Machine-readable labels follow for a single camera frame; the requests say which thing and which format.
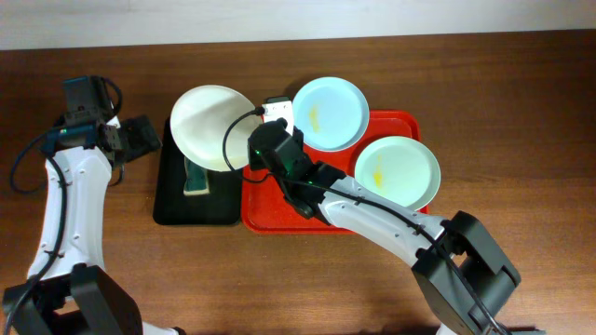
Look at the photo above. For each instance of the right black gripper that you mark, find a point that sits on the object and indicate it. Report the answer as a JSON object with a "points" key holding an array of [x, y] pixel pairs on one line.
{"points": [[295, 141]]}

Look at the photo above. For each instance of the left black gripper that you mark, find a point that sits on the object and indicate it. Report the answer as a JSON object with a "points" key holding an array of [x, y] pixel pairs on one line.
{"points": [[87, 100]]}

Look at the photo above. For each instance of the white plate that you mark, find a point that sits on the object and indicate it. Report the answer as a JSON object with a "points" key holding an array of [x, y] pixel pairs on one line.
{"points": [[207, 127]]}

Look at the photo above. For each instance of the light blue plate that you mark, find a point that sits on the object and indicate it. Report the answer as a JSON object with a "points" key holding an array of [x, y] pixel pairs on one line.
{"points": [[332, 113]]}

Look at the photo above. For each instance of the green yellow sponge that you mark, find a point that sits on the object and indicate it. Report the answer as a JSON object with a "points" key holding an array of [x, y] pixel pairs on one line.
{"points": [[196, 182]]}

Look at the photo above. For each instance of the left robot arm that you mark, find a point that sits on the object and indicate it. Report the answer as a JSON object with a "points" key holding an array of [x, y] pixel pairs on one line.
{"points": [[67, 290]]}

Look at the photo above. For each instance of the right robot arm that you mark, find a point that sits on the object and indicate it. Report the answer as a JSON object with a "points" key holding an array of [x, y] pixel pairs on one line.
{"points": [[465, 277]]}

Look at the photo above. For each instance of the red plastic tray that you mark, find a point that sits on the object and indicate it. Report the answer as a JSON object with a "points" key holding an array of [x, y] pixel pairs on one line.
{"points": [[263, 208]]}

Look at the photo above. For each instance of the black plastic tray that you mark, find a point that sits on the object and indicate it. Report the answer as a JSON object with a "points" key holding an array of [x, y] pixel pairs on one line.
{"points": [[219, 207]]}

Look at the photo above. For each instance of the light green plate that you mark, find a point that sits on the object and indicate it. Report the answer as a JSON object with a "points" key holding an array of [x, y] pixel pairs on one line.
{"points": [[400, 169]]}

